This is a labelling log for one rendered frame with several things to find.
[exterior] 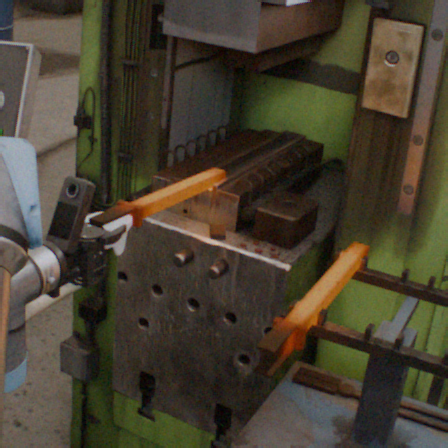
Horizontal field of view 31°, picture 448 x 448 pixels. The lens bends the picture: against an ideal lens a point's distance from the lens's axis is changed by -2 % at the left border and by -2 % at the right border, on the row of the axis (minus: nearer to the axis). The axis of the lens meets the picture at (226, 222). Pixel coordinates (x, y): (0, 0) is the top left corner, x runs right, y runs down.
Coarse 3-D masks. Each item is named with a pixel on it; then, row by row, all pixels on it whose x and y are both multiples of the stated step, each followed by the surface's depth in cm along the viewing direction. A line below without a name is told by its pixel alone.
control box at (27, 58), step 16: (0, 48) 166; (16, 48) 166; (32, 48) 166; (0, 64) 166; (16, 64) 166; (32, 64) 168; (0, 80) 166; (16, 80) 165; (32, 80) 169; (0, 96) 165; (16, 96) 165; (32, 96) 171; (0, 112) 165; (16, 112) 165; (32, 112) 172; (16, 128) 164
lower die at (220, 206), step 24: (216, 144) 186; (240, 144) 185; (288, 144) 185; (312, 144) 189; (168, 168) 169; (192, 168) 168; (216, 168) 167; (288, 168) 175; (216, 192) 159; (240, 192) 158; (264, 192) 167; (192, 216) 163; (216, 216) 161
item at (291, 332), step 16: (352, 256) 137; (336, 272) 132; (352, 272) 135; (320, 288) 126; (336, 288) 128; (304, 304) 121; (320, 304) 122; (288, 320) 116; (304, 320) 117; (272, 336) 110; (288, 336) 111; (304, 336) 115; (272, 352) 107; (288, 352) 114; (256, 368) 110; (272, 368) 110
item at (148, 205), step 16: (208, 176) 158; (224, 176) 163; (160, 192) 146; (176, 192) 147; (192, 192) 153; (112, 208) 135; (128, 208) 136; (144, 208) 139; (160, 208) 144; (96, 224) 129
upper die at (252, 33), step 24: (168, 0) 150; (192, 0) 148; (216, 0) 145; (240, 0) 143; (312, 0) 161; (336, 0) 172; (168, 24) 152; (192, 24) 149; (216, 24) 147; (240, 24) 145; (264, 24) 145; (288, 24) 154; (312, 24) 164; (336, 24) 176; (240, 48) 146; (264, 48) 148
